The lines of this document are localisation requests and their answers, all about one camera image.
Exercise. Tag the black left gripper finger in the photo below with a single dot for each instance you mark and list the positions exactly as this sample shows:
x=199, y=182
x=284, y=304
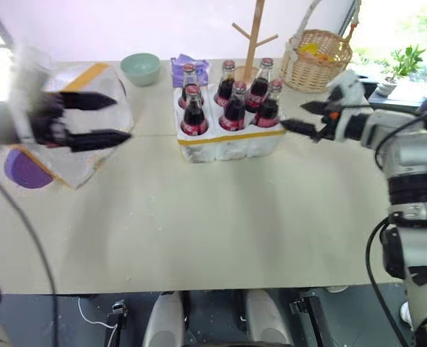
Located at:
x=86, y=101
x=97, y=139

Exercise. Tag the white shoe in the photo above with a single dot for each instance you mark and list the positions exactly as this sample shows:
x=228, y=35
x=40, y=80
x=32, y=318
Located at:
x=405, y=313

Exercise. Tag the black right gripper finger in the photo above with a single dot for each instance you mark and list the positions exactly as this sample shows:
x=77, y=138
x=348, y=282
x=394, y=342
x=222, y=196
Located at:
x=314, y=106
x=301, y=127

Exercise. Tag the purple snack packet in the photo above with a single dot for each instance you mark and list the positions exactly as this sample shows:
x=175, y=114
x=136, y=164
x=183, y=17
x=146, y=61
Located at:
x=178, y=68

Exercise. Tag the black floor plug box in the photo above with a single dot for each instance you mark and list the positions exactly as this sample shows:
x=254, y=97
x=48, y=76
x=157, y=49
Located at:
x=116, y=314

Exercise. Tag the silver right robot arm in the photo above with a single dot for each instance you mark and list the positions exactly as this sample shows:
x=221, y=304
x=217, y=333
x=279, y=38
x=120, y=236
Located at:
x=408, y=173

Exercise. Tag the black metal floor frame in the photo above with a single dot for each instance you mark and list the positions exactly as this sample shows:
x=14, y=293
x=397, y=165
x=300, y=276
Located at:
x=312, y=314

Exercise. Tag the grey rounded robot leg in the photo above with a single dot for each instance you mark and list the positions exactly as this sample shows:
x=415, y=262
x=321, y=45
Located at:
x=265, y=318
x=164, y=318

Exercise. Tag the yellow item in basket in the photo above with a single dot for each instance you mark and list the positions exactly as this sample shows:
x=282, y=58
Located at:
x=312, y=48

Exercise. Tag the mint green bowl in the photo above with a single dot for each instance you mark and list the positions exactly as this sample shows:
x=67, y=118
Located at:
x=141, y=68

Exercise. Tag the wooden branch rack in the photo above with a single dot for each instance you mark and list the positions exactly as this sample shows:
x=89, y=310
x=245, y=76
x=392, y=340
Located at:
x=252, y=39

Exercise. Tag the glass cola bottle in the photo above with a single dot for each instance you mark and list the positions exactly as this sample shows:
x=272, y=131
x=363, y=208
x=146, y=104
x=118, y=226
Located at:
x=189, y=79
x=194, y=115
x=269, y=112
x=235, y=112
x=227, y=86
x=261, y=88

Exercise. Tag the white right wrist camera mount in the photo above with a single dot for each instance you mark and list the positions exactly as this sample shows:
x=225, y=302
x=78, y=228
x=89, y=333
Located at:
x=348, y=95

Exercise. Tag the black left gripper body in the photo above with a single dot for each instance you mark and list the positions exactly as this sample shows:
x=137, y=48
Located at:
x=47, y=123

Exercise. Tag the small green potted plant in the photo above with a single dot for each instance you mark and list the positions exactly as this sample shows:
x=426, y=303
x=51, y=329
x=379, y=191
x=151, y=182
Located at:
x=402, y=67

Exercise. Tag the white foam bottle crate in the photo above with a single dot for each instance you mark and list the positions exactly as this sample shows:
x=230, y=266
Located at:
x=227, y=144

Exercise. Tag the purple round plate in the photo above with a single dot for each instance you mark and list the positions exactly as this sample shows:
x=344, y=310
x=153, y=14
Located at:
x=23, y=171

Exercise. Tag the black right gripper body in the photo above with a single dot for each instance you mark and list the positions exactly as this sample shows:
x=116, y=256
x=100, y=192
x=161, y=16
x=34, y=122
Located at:
x=330, y=115

